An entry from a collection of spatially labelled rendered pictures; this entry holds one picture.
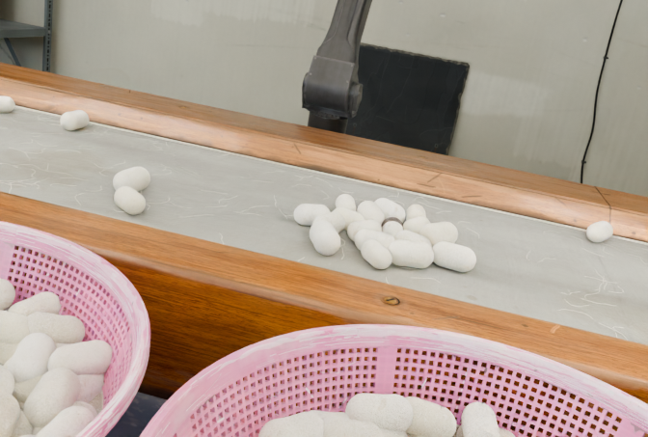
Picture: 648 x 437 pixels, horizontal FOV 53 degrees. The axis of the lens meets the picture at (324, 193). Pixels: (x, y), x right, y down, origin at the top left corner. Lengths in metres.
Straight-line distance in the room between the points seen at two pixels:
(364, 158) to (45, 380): 0.48
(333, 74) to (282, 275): 0.62
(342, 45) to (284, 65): 1.71
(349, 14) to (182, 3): 1.88
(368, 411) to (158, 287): 0.15
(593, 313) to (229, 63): 2.40
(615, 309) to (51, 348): 0.40
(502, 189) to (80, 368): 0.51
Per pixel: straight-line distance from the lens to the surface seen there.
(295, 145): 0.75
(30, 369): 0.36
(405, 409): 0.35
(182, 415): 0.29
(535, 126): 2.63
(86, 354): 0.36
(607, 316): 0.54
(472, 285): 0.52
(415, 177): 0.73
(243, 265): 0.41
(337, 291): 0.40
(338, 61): 1.00
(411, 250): 0.51
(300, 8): 2.70
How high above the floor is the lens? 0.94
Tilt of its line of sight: 18 degrees down
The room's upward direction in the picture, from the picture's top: 10 degrees clockwise
